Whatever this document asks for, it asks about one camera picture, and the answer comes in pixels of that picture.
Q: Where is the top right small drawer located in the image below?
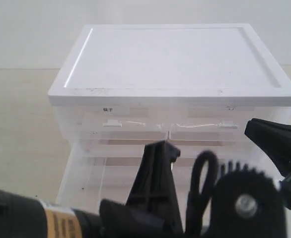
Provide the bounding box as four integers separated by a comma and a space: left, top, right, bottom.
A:
168, 107, 249, 145

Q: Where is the wide clear drawer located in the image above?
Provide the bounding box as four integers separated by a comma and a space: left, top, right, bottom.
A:
56, 144, 291, 238

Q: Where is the small drawer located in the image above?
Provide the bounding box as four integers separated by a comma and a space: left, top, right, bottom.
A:
168, 107, 249, 145
68, 107, 169, 145

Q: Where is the white translucent drawer cabinet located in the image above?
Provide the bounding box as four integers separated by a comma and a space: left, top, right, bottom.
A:
47, 23, 291, 238

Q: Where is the top left small drawer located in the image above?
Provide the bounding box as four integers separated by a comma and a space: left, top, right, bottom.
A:
68, 107, 169, 145

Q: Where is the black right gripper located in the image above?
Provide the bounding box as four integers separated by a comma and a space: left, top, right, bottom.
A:
244, 118, 291, 210

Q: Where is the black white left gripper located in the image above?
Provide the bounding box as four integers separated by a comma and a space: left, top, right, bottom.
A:
99, 161, 284, 238

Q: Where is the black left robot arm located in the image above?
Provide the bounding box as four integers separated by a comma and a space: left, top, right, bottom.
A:
0, 141, 288, 238

